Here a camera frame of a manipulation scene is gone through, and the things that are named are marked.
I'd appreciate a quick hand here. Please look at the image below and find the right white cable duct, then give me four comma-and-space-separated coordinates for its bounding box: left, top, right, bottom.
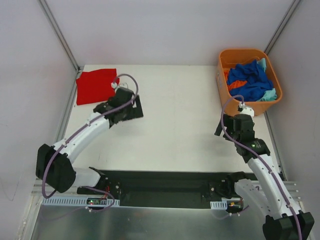
210, 200, 228, 211

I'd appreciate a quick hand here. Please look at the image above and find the orange t shirt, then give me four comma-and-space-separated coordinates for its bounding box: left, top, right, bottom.
223, 69, 247, 92

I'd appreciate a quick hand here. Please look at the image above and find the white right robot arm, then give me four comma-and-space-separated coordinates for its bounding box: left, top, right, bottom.
214, 104, 315, 240

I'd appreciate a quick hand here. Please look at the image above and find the light teal t shirt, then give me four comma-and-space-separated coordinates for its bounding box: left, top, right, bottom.
257, 58, 278, 102

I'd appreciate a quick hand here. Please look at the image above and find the aluminium corner post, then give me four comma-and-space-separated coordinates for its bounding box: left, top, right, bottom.
264, 0, 304, 55
37, 0, 81, 73

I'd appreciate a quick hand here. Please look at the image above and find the right aluminium corner post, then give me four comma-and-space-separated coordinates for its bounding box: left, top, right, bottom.
264, 0, 304, 55

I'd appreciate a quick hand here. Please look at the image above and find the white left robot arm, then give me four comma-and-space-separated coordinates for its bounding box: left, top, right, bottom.
35, 87, 144, 195

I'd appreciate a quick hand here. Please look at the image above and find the blue t shirt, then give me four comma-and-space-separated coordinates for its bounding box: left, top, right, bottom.
226, 59, 274, 102

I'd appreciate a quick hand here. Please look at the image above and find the left aluminium corner post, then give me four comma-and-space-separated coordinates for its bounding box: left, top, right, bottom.
37, 0, 81, 73

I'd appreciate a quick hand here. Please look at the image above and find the white slotted cable duct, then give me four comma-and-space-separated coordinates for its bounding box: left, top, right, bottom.
42, 196, 120, 208

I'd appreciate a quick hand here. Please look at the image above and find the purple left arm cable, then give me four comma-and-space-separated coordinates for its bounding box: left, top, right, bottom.
41, 73, 140, 213

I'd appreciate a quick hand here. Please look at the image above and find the red t shirt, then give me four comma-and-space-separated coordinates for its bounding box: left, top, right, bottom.
75, 68, 117, 106

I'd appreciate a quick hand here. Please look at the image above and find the aluminium front frame rail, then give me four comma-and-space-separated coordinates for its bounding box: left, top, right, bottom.
252, 180, 302, 202

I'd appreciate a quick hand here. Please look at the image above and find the orange plastic basket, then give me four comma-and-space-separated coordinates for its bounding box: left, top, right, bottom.
216, 48, 283, 116

